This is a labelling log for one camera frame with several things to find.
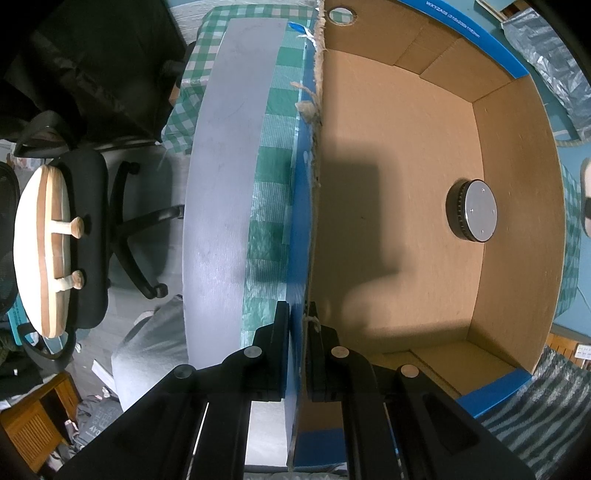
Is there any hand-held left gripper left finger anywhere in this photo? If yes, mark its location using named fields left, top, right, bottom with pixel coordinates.
left=55, top=301, right=291, bottom=480

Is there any cardboard box with blue outside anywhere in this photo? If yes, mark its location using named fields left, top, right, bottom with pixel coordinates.
left=286, top=0, right=570, bottom=469

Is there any green checked tablecloth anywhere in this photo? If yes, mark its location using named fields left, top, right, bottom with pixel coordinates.
left=164, top=4, right=583, bottom=352

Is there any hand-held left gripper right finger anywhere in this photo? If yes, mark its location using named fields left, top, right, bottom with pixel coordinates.
left=305, top=302, right=536, bottom=480

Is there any black office chair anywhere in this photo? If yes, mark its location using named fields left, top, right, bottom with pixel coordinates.
left=0, top=111, right=185, bottom=365

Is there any round black and silver disc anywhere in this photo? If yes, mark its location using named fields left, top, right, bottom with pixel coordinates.
left=446, top=179, right=499, bottom=244

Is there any white and tan seat cushion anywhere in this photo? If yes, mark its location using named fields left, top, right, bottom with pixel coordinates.
left=14, top=165, right=86, bottom=337

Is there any wooden cabinet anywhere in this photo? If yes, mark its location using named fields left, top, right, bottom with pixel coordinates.
left=0, top=374, right=81, bottom=472

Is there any person's grey trouser leg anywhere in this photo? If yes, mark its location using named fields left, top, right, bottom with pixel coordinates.
left=112, top=295, right=190, bottom=411

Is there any grey striped cloth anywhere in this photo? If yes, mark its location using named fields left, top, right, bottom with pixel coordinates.
left=480, top=344, right=591, bottom=480

